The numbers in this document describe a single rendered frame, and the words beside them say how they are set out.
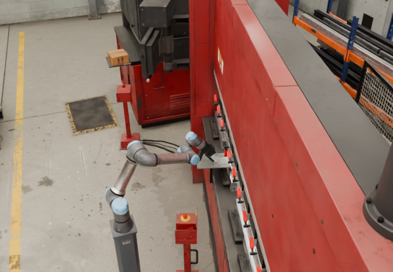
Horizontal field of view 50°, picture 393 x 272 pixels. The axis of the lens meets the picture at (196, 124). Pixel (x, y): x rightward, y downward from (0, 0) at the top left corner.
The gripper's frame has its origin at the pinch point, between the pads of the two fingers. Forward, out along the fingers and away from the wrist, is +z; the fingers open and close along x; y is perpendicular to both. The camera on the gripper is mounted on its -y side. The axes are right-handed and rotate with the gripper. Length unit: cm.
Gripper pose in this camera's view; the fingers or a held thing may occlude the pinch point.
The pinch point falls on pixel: (215, 160)
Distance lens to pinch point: 337.2
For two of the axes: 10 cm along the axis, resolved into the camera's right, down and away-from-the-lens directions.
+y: 7.5, -6.2, -2.4
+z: 6.3, 5.7, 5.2
